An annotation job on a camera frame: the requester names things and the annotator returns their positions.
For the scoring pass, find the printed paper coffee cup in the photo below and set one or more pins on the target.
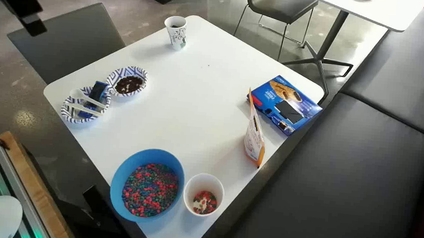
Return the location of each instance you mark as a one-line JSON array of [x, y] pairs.
[[177, 37]]

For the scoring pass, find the white cup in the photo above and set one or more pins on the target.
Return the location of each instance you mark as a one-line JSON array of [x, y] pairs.
[[201, 182]]

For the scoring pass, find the white plastic spoon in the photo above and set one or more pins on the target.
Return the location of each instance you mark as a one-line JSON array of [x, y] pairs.
[[84, 109], [78, 94]]

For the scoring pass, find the blue snack packet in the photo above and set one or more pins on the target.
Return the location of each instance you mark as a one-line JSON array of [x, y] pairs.
[[97, 90]]

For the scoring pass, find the blue patterned paper bowl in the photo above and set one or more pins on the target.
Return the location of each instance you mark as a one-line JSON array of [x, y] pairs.
[[119, 73], [69, 114]]

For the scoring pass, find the heap of dark chocolate pieces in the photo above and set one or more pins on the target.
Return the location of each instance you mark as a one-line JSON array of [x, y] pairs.
[[128, 85]]

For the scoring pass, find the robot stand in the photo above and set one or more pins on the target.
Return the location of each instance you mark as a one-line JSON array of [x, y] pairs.
[[36, 192]]

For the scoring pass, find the blue plastic bowl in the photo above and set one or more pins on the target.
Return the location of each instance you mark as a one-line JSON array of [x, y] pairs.
[[124, 172]]

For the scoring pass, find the grey chair with metal legs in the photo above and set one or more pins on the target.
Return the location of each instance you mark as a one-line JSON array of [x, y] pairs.
[[281, 1]]

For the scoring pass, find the orange and white pouch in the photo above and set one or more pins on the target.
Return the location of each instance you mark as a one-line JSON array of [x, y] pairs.
[[253, 141]]

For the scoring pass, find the small heap of coloured candy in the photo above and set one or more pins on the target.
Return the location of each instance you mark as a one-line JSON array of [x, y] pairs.
[[205, 202]]

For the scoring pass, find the blue cardboard box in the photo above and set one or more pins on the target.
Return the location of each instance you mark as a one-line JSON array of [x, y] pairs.
[[303, 107]]

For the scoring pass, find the white table with metal leg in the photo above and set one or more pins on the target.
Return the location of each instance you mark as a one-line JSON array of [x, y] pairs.
[[379, 9]]

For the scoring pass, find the black bench seat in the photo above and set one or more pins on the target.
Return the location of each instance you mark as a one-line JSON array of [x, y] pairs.
[[343, 182]]

